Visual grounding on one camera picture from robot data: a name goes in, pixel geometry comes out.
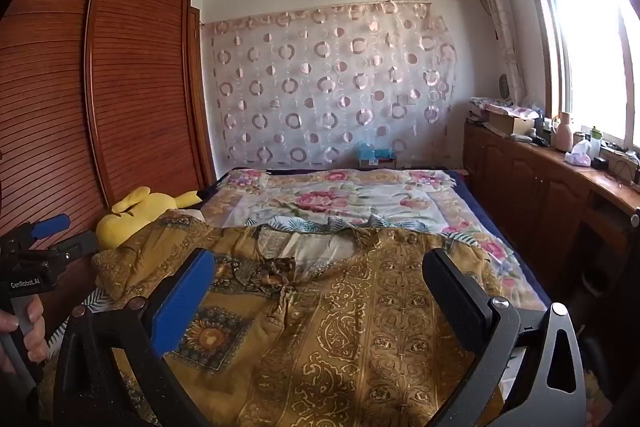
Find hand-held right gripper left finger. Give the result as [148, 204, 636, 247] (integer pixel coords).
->
[52, 248, 217, 427]

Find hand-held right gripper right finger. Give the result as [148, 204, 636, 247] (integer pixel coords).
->
[422, 248, 587, 427]

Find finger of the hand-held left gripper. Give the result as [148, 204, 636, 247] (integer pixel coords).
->
[0, 213, 72, 255]
[48, 230, 100, 264]

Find mustard patterned shirt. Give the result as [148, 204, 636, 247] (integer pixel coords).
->
[45, 214, 506, 427]

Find person's left hand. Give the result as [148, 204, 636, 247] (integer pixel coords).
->
[0, 295, 49, 373]

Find yellow plush toy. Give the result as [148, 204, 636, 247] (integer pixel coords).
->
[95, 186, 201, 250]

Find navy blue bed sheet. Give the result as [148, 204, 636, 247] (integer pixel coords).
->
[215, 164, 551, 313]

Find long wooden cabinet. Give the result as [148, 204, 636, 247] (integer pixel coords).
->
[462, 117, 640, 358]

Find brown wooden wardrobe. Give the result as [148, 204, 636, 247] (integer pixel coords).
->
[0, 0, 217, 358]

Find blue tissue box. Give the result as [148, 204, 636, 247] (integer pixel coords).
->
[356, 142, 396, 168]

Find floral blanket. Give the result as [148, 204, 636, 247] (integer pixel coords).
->
[197, 164, 548, 313]

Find cardboard box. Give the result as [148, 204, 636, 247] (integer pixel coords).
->
[487, 109, 538, 136]

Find white tissue pack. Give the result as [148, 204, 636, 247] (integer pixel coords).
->
[565, 139, 594, 166]

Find pink thermos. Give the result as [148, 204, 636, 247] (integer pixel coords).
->
[552, 111, 574, 152]

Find folded floral cloth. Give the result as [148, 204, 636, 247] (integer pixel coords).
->
[470, 97, 541, 120]

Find circle pattern sheer curtain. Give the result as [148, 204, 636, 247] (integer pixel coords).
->
[200, 0, 458, 170]

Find pale window curtain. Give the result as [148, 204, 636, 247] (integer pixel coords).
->
[472, 0, 526, 105]

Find wooden framed window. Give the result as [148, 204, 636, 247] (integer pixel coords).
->
[517, 0, 640, 158]

